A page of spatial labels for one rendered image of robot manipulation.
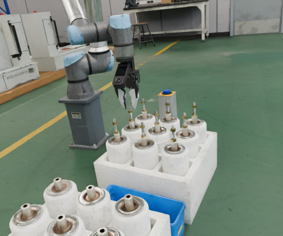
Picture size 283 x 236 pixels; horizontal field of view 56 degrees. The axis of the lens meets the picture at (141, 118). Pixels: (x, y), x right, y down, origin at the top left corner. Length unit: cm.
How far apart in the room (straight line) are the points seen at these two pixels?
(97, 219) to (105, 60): 93
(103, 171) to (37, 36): 287
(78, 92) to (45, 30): 226
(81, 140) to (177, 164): 78
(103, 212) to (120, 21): 65
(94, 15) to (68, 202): 93
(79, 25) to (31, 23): 268
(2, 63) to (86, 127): 192
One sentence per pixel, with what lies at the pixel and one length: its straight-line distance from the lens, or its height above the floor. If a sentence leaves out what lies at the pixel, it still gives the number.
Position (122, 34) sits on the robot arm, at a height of 63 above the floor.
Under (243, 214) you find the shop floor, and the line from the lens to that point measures 107.
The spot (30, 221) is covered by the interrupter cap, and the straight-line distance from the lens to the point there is 76.
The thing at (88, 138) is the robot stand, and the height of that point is 7.
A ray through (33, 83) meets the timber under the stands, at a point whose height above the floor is 7.
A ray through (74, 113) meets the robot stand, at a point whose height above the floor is 22.
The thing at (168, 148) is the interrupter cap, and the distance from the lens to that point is 94.
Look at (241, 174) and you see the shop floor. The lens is 127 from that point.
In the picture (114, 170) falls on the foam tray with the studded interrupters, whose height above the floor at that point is 17.
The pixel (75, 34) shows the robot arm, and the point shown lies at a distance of 108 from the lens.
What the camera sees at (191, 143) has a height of 23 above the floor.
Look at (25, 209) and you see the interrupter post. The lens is 76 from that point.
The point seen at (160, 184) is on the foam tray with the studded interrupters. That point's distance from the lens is 95.
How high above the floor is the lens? 71
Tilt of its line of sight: 22 degrees down
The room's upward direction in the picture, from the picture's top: 6 degrees counter-clockwise
